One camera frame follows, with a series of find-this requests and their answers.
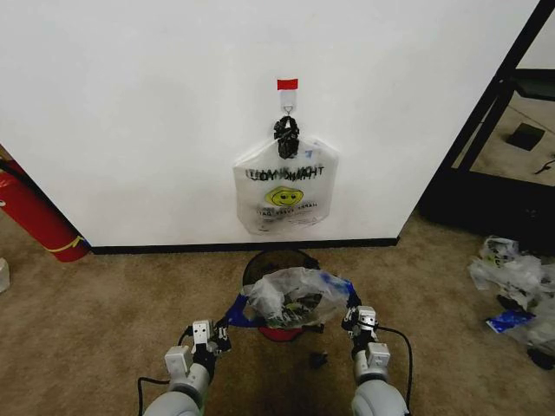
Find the smiley face plastic bag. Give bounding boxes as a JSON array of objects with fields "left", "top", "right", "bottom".
[{"left": 231, "top": 114, "right": 341, "bottom": 237}]

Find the red fire extinguisher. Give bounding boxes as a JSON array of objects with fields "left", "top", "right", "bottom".
[{"left": 0, "top": 146, "right": 91, "bottom": 263}]

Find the pile of clear plastic bags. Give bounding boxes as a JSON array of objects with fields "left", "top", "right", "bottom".
[{"left": 467, "top": 235, "right": 555, "bottom": 370}]

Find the clear bag with blue handles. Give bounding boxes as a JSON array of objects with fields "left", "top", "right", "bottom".
[{"left": 225, "top": 266, "right": 363, "bottom": 331}]

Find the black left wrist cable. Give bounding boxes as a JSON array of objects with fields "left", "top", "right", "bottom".
[{"left": 136, "top": 325, "right": 194, "bottom": 416}]

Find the clear wall hook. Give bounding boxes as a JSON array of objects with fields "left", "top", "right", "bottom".
[{"left": 279, "top": 88, "right": 298, "bottom": 116}]

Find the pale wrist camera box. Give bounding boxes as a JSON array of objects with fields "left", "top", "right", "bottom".
[
  {"left": 356, "top": 305, "right": 378, "bottom": 330},
  {"left": 192, "top": 319, "right": 215, "bottom": 346}
]

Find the black mesh trash bin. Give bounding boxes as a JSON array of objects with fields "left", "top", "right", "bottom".
[{"left": 242, "top": 250, "right": 321, "bottom": 344}]

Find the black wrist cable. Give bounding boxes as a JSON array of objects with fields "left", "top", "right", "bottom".
[
  {"left": 136, "top": 325, "right": 194, "bottom": 416},
  {"left": 375, "top": 326, "right": 414, "bottom": 405}
]

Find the black square pad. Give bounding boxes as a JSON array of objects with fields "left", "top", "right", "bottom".
[{"left": 506, "top": 122, "right": 545, "bottom": 153}]

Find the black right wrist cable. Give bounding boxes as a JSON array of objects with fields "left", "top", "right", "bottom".
[{"left": 375, "top": 326, "right": 414, "bottom": 405}]

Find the black metal frame rack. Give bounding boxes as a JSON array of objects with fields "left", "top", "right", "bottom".
[{"left": 417, "top": 0, "right": 555, "bottom": 257}]

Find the blue plastic packet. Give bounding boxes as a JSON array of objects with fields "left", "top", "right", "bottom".
[{"left": 485, "top": 309, "right": 535, "bottom": 335}]

